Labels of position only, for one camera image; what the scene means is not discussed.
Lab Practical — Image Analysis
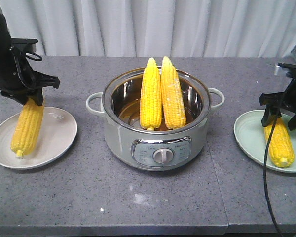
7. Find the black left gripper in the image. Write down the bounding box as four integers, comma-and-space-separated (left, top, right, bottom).
0, 46, 60, 106

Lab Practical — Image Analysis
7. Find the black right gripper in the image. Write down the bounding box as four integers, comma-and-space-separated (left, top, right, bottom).
259, 78, 296, 131

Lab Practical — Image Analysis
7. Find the yellow corn cob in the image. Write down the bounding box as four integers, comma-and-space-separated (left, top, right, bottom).
140, 58, 162, 131
268, 118, 295, 168
10, 99, 44, 159

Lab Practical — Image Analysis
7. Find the green round plate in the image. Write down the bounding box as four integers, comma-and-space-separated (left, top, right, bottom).
234, 110, 296, 173

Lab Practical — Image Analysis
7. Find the white round plate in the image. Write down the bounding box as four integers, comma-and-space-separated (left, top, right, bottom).
0, 107, 77, 170

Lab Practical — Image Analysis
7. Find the pale spotted corn cob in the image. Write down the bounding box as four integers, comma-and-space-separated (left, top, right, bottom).
161, 56, 186, 130

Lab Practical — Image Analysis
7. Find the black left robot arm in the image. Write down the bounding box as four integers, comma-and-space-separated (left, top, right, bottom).
0, 13, 60, 106

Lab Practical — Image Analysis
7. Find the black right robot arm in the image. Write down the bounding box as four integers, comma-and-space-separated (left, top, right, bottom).
259, 76, 296, 131

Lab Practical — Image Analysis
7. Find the green electric cooking pot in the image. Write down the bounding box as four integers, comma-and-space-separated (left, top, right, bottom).
86, 68, 225, 171

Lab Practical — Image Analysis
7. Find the grey pleated curtain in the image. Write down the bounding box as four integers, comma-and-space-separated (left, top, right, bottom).
0, 0, 296, 57

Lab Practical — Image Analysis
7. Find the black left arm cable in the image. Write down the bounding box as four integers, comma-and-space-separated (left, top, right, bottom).
13, 48, 43, 84

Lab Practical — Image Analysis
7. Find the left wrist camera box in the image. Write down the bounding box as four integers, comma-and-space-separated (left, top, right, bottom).
11, 38, 38, 53

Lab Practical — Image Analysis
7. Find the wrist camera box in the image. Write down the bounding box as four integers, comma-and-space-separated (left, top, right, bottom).
274, 63, 296, 79
11, 38, 38, 53

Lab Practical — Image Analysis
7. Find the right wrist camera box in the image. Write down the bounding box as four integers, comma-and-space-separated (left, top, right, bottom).
274, 63, 296, 79

